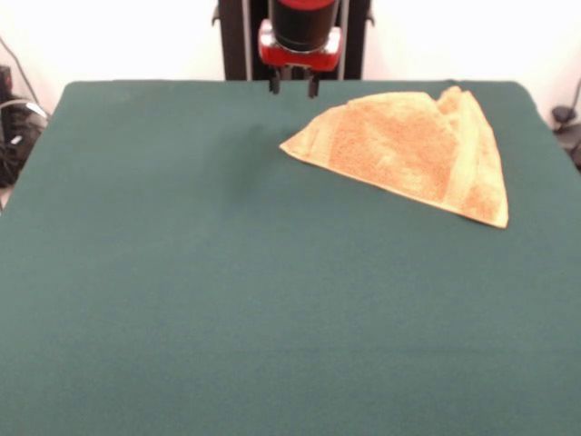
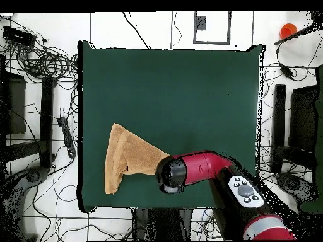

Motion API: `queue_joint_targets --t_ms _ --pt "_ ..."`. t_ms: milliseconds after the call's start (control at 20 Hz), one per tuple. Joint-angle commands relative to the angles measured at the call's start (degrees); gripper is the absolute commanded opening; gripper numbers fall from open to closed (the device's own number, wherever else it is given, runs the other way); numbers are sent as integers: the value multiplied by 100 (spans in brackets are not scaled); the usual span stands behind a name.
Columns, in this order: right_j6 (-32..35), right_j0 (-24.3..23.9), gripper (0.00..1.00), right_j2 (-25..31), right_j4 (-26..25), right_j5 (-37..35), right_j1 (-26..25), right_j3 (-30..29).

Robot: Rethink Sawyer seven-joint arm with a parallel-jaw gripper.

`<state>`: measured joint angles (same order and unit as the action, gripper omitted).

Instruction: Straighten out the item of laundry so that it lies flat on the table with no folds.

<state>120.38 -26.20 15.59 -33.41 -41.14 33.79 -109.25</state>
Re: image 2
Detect tan terry towel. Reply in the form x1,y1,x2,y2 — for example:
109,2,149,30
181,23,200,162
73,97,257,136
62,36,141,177
104,122,172,195

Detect dark flat panel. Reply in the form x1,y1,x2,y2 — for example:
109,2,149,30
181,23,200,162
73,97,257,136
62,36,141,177
288,85,319,152
0,71,26,135

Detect dark green table cloth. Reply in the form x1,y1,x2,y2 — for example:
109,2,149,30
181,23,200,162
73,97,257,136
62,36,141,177
77,40,266,213

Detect black power strip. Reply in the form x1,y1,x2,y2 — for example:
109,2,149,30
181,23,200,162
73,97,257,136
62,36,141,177
57,117,77,159

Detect black stand bar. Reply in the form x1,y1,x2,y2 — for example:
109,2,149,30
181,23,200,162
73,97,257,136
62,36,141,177
271,84,286,173
39,76,57,169

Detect black power adapter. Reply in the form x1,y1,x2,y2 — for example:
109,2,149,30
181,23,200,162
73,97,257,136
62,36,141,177
278,62,295,80

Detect hanging green cloth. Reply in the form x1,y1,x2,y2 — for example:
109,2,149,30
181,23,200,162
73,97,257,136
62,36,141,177
300,66,323,215

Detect orange cup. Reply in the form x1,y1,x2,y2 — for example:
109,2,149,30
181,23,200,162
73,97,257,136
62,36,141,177
279,23,298,40

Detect black rod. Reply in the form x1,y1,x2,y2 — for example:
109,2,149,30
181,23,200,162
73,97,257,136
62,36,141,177
274,22,323,46

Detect black electronics box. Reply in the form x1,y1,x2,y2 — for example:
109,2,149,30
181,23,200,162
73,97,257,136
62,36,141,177
2,26,37,47

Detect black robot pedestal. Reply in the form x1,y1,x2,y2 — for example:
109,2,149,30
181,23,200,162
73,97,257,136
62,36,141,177
132,208,192,241

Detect grey square floor frame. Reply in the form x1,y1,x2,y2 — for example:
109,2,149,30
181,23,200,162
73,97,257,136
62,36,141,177
193,11,232,45

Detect tangled black cable bundle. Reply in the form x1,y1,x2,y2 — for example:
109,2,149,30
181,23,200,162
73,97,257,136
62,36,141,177
15,45,79,84

